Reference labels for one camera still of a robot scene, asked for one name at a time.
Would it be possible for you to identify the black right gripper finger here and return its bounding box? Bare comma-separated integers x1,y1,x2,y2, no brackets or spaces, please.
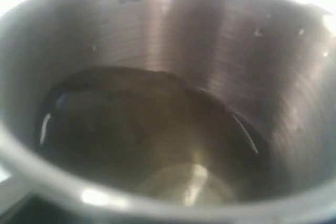
0,171,87,224

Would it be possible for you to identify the steel metal cup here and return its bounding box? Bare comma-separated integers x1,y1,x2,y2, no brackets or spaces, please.
1,0,335,223

